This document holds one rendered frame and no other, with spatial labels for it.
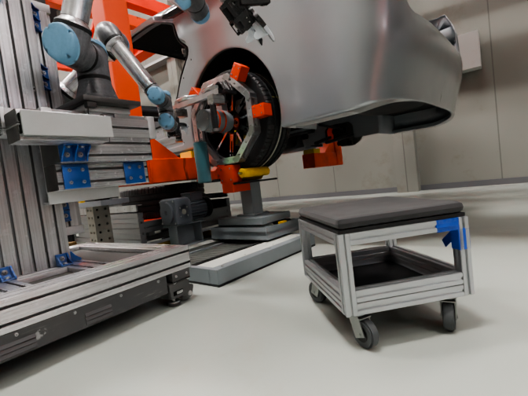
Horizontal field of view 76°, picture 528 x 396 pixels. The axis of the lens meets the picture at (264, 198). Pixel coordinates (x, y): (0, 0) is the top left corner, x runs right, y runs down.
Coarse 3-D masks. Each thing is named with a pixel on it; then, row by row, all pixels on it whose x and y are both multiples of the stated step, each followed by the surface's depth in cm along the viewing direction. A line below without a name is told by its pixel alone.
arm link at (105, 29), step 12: (108, 24) 157; (96, 36) 159; (108, 36) 155; (120, 36) 158; (108, 48) 158; (120, 48) 157; (120, 60) 158; (132, 60) 157; (132, 72) 158; (144, 72) 158; (144, 84) 158; (156, 84) 160; (156, 96) 156
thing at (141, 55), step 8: (128, 0) 489; (136, 0) 498; (144, 0) 508; (152, 0) 520; (128, 8) 504; (136, 8) 506; (144, 8) 509; (152, 8) 519; (160, 8) 530; (136, 56) 619; (144, 56) 623
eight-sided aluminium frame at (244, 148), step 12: (204, 84) 217; (240, 84) 199; (252, 96) 196; (192, 108) 228; (192, 120) 229; (252, 120) 196; (252, 132) 196; (252, 144) 204; (216, 156) 225; (240, 156) 205
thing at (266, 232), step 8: (272, 224) 208; (280, 224) 213; (288, 224) 220; (296, 224) 226; (216, 232) 231; (224, 232) 226; (232, 232) 221; (240, 232) 216; (248, 232) 211; (256, 232) 207; (264, 232) 203; (272, 232) 206; (280, 232) 213; (288, 232) 219
